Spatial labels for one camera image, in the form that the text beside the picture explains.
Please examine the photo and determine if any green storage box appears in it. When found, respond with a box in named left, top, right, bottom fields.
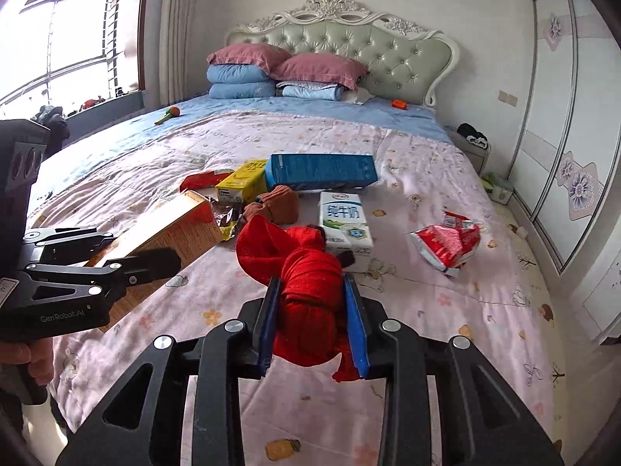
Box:
left=482, top=172, right=514, bottom=203

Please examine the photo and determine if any blue pillow right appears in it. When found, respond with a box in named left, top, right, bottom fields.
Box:
left=276, top=82, right=345, bottom=102

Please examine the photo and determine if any pink pillow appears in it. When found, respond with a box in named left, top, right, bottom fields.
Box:
left=271, top=52, right=369, bottom=90
left=208, top=43, right=292, bottom=73

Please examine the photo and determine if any white curtain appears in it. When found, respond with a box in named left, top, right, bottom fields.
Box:
left=160, top=0, right=205, bottom=103

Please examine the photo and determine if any pink printed blanket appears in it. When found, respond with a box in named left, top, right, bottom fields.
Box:
left=26, top=111, right=556, bottom=466

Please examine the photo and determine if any red cloth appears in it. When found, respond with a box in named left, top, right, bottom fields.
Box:
left=235, top=216, right=362, bottom=383

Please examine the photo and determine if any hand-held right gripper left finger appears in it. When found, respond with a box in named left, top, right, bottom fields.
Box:
left=56, top=276, right=283, bottom=466

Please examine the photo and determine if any grey nightstand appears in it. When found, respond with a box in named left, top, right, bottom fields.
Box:
left=445, top=126, right=491, bottom=178

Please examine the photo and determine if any person's left hand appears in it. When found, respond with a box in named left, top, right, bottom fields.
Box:
left=0, top=336, right=55, bottom=390

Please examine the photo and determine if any window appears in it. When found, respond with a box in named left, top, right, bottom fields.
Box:
left=0, top=0, right=146, bottom=117

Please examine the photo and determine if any blue bed sheet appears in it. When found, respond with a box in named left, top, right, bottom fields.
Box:
left=29, top=94, right=454, bottom=195

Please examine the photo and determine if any white milk carton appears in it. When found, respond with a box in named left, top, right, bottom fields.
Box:
left=317, top=191, right=374, bottom=273

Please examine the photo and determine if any red flat packet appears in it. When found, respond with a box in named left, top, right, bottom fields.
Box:
left=179, top=169, right=236, bottom=192

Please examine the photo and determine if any dark clothes pile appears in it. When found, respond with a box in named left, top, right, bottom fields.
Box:
left=31, top=105, right=71, bottom=143

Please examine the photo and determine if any blue flat box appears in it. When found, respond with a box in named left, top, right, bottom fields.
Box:
left=264, top=154, right=378, bottom=191

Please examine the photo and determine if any white floral sliding wardrobe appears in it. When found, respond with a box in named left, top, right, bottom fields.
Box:
left=507, top=0, right=621, bottom=275

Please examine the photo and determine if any brown sock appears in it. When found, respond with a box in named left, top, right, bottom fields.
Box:
left=243, top=184, right=300, bottom=224

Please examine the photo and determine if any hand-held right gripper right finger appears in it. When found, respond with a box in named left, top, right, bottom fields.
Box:
left=344, top=274, right=566, bottom=466

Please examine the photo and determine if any red snack bag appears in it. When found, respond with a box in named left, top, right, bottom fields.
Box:
left=410, top=211, right=482, bottom=278

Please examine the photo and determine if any black clothing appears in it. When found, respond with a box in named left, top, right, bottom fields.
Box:
left=457, top=123, right=488, bottom=149

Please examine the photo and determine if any yellow drink carton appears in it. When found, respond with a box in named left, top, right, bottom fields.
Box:
left=215, top=158, right=269, bottom=205

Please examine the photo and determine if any crumpled foil wrapper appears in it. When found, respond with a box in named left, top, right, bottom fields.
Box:
left=208, top=196, right=243, bottom=243

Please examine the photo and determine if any tan cardboard box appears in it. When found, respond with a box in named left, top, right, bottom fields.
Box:
left=87, top=189, right=224, bottom=333

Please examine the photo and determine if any white low cabinet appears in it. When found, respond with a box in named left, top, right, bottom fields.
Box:
left=567, top=252, right=621, bottom=345

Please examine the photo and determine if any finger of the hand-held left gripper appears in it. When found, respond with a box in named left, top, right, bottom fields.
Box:
left=22, top=226, right=116, bottom=266
left=19, top=247, right=182, bottom=303

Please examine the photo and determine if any green tufted bed headboard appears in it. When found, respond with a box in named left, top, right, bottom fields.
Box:
left=226, top=0, right=461, bottom=106

